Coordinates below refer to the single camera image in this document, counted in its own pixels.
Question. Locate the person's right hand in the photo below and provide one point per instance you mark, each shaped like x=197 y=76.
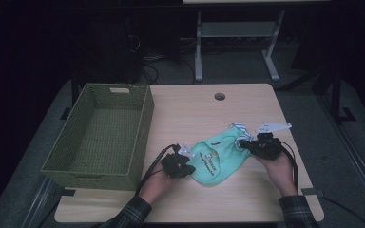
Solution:
x=278 y=172

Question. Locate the white metal table frame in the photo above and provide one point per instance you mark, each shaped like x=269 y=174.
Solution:
x=236 y=30

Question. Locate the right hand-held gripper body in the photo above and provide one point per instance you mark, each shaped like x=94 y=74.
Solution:
x=266 y=148

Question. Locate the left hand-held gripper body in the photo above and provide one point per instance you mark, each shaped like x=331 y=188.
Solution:
x=176 y=166

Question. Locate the black metal stand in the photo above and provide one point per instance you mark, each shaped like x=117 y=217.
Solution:
x=336 y=95

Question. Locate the green woven basket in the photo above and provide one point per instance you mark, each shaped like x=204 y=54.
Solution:
x=104 y=136

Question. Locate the grey tape strip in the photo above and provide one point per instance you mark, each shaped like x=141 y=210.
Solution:
x=312 y=192

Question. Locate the dark tape strip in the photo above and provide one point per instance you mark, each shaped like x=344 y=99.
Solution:
x=67 y=192

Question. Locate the mint green baby garment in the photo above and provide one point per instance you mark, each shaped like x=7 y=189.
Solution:
x=215 y=161

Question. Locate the person's left hand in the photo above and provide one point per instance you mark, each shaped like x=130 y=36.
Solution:
x=157 y=186

